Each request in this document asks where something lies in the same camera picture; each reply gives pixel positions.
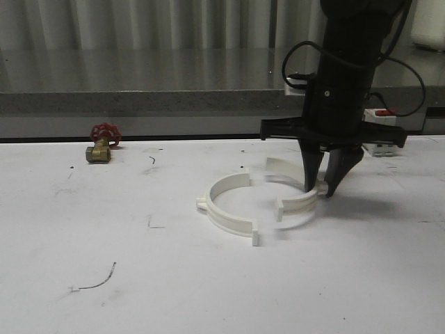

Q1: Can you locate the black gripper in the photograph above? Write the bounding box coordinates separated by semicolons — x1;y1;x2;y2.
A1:
260;74;407;198

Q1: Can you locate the white half clamp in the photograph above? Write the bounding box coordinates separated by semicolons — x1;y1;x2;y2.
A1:
266;157;327;222
195;171;259;246

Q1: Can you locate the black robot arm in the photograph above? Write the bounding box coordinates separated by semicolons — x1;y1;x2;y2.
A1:
260;1;411;197

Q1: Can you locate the white container background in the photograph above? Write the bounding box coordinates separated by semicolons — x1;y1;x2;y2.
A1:
411;0;444;51

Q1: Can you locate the brass valve red handwheel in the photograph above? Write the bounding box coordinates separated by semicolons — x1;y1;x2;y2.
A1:
86;122;122;164

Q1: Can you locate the white circuit breaker red switch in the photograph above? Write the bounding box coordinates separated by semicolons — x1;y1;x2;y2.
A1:
362;109;398;157

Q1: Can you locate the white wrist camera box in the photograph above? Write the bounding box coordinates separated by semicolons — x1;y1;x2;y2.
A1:
284;73;310;96

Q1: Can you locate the black cable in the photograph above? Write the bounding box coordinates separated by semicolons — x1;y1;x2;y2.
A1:
281;0;427;118

